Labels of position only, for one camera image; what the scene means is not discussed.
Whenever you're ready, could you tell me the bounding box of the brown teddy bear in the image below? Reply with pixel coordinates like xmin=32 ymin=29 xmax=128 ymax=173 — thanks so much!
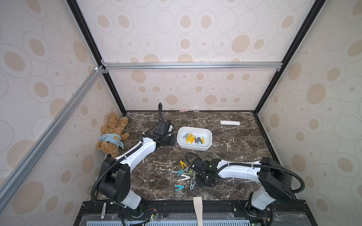
xmin=96 ymin=112 xmax=130 ymax=157

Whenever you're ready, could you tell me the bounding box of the light grey clothespin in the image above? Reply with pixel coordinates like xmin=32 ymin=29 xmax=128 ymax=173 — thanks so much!
xmin=182 ymin=167 xmax=189 ymax=176

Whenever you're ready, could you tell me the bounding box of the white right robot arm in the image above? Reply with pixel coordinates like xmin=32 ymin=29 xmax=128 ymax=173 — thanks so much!
xmin=185 ymin=152 xmax=305 ymax=215

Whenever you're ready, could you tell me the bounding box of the beige tape strip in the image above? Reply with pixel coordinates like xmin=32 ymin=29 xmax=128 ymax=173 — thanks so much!
xmin=193 ymin=197 xmax=203 ymax=226

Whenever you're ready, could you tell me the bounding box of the white paper strip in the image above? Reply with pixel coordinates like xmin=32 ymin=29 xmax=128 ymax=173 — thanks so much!
xmin=220 ymin=121 xmax=241 ymax=126

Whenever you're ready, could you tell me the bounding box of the teal clothespin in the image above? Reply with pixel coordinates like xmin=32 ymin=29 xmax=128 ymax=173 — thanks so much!
xmin=175 ymin=170 xmax=183 ymax=177
xmin=174 ymin=185 xmax=184 ymax=192

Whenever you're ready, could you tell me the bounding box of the yellow clothespin pile top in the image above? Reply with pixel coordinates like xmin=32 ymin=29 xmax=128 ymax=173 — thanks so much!
xmin=180 ymin=161 xmax=187 ymax=169

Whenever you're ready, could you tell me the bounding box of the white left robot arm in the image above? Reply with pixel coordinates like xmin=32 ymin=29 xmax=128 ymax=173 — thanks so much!
xmin=90 ymin=120 xmax=176 ymax=210

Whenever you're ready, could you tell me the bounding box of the left diagonal aluminium rail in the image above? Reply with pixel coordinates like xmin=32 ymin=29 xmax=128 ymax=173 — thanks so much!
xmin=1 ymin=66 xmax=104 ymax=211

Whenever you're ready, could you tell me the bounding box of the teal clothespin bottom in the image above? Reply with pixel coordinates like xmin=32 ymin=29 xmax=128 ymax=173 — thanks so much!
xmin=174 ymin=185 xmax=184 ymax=192

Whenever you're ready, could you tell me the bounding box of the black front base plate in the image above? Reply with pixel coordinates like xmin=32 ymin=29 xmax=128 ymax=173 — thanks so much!
xmin=74 ymin=200 xmax=317 ymax=226

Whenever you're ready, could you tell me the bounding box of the white plastic storage box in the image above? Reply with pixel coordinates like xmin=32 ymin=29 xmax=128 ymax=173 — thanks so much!
xmin=177 ymin=127 xmax=213 ymax=151

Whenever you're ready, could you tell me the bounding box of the yellow clothespin pile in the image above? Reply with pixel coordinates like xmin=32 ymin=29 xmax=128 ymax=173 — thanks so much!
xmin=180 ymin=161 xmax=187 ymax=169
xmin=189 ymin=134 xmax=197 ymax=144

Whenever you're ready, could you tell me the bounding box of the horizontal aluminium rail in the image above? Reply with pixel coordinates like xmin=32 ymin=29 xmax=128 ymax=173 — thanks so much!
xmin=104 ymin=61 xmax=283 ymax=70

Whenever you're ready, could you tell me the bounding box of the white clothespin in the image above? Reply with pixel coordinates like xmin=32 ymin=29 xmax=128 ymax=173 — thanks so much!
xmin=178 ymin=174 xmax=190 ymax=181

